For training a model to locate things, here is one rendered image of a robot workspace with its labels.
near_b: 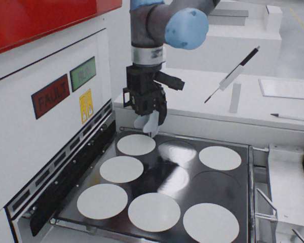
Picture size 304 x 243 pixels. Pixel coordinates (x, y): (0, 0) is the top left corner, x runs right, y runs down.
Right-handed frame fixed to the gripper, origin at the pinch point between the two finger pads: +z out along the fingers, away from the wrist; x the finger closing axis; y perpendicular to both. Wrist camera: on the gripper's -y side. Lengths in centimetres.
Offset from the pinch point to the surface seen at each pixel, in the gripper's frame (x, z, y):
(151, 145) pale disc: 2.9, 1.3, 3.5
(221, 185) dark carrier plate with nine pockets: 24.7, 1.4, 2.9
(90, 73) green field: -8.0, -17.7, 13.0
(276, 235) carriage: 38.6, 3.3, 4.9
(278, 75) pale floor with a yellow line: -113, 91, -323
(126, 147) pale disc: -0.7, 1.3, 8.9
